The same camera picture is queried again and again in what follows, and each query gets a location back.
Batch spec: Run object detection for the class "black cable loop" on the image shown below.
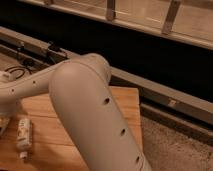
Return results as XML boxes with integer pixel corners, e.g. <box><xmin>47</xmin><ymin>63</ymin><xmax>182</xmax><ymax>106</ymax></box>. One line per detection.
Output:
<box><xmin>4</xmin><ymin>64</ymin><xmax>34</xmax><ymax>76</ymax></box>

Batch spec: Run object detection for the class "wooden window frame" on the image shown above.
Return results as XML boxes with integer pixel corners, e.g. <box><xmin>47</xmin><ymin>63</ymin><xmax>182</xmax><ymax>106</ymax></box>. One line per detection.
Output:
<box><xmin>20</xmin><ymin>0</ymin><xmax>213</xmax><ymax>50</ymax></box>

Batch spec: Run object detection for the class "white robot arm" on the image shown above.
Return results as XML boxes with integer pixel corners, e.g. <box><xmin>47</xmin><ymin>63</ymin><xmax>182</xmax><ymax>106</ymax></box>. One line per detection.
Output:
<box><xmin>0</xmin><ymin>53</ymin><xmax>152</xmax><ymax>171</ymax></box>

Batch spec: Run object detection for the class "white plastic bottle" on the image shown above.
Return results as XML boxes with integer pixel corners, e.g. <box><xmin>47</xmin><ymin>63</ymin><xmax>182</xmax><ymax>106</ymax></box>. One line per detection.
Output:
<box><xmin>16</xmin><ymin>118</ymin><xmax>32</xmax><ymax>160</ymax></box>

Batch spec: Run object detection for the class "metal rail frame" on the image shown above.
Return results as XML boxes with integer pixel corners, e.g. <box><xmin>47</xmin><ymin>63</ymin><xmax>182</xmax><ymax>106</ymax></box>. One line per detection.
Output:
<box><xmin>0</xmin><ymin>27</ymin><xmax>213</xmax><ymax>142</ymax></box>

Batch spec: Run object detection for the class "black clamp on rail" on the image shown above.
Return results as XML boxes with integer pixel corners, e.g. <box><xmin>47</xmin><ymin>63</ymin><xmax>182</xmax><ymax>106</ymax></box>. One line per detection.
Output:
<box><xmin>47</xmin><ymin>41</ymin><xmax>67</xmax><ymax>63</ymax></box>

